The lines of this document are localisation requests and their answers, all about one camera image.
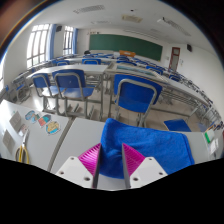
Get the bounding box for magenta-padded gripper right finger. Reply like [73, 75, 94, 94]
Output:
[121, 142, 169, 190]

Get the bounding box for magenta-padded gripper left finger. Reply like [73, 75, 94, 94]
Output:
[54, 142, 102, 189]

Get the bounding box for blue towel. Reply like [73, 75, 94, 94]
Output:
[98, 117, 196, 180]

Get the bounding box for yellow and blue sticker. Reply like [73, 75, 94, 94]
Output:
[45, 120, 62, 136]

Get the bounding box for red and teal sticker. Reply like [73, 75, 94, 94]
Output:
[37, 113, 52, 128]

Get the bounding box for small pink card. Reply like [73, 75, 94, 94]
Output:
[17, 123, 29, 136]

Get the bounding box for blue round-cornered sticker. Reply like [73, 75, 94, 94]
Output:
[24, 110, 38, 123]

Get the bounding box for green and white packet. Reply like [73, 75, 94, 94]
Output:
[203, 128, 216, 144]

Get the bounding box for small white box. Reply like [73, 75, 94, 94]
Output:
[209, 138, 220, 156]

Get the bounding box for grey card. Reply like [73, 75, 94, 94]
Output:
[8, 111, 23, 132]
[2, 129, 16, 154]

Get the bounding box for long grey classroom desk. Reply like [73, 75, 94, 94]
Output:
[104, 62, 209, 122]

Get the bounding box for framed picture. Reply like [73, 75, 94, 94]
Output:
[114, 63, 158, 77]

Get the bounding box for group of blue classroom chairs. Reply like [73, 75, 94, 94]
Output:
[49, 51, 188, 83]

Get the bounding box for brown door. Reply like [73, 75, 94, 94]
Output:
[168, 46, 182, 71]

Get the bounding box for orange lectern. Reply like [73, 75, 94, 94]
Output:
[118, 49, 137, 58]

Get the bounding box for green blackboard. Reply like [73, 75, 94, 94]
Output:
[88, 33, 164, 62]

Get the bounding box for large white-framed window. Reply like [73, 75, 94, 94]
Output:
[25, 23, 51, 70]

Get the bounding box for narrow white-framed window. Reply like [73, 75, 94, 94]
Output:
[62, 25, 75, 56]

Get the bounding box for ceiling air conditioner unit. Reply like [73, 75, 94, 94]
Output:
[121, 14, 144, 24]

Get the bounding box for ceiling vent grille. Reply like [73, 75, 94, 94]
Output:
[72, 4, 106, 15]

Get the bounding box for blue chair with grey frame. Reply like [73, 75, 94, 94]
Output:
[162, 118, 193, 133]
[51, 68, 96, 118]
[31, 73, 58, 111]
[112, 73, 164, 128]

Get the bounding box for yellow-handled pliers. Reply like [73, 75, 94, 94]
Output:
[14, 129, 31, 165]

